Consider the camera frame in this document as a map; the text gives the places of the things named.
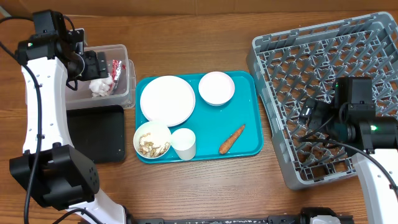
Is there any pink bowl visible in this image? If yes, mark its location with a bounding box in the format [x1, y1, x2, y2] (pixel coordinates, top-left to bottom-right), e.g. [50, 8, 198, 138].
[198, 72, 235, 106]

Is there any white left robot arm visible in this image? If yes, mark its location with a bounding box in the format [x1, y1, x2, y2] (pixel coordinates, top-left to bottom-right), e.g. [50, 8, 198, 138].
[9, 10, 134, 223]

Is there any clear plastic bin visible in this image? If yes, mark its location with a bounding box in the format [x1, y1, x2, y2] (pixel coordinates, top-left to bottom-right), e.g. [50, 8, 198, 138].
[65, 44, 136, 110]

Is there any large pink plate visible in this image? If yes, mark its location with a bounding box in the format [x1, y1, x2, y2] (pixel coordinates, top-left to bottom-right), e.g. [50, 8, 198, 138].
[139, 76, 196, 127]

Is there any orange carrot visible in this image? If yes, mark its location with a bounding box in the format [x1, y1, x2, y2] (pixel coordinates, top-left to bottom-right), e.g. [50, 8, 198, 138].
[219, 124, 246, 154]

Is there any black tray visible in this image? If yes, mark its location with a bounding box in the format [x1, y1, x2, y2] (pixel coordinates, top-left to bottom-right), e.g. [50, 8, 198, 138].
[67, 105, 126, 164]

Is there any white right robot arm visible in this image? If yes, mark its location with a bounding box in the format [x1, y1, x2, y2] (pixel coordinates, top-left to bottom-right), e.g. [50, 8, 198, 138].
[299, 77, 397, 223]

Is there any large white napkin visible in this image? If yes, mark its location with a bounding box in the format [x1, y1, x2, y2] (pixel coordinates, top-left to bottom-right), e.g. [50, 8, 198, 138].
[89, 76, 114, 98]

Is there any teal plastic tray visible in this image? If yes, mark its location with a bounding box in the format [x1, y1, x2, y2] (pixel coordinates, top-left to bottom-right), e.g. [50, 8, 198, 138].
[134, 70, 264, 164]

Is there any white paper cup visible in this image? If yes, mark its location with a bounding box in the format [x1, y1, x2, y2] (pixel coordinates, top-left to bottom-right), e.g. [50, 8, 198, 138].
[171, 128, 196, 161]

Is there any red snack wrapper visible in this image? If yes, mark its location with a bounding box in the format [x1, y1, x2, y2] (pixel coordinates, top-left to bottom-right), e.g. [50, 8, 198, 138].
[108, 60, 126, 95]

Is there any bowl of food scraps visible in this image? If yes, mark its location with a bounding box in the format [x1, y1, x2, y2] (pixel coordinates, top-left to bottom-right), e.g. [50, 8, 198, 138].
[133, 121, 171, 159]

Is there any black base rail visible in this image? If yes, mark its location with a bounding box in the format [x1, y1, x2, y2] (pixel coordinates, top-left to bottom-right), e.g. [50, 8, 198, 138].
[130, 205, 355, 224]

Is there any grey dishwasher rack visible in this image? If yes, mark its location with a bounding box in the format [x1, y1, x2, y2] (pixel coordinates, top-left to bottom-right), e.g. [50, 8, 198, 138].
[246, 12, 397, 190]

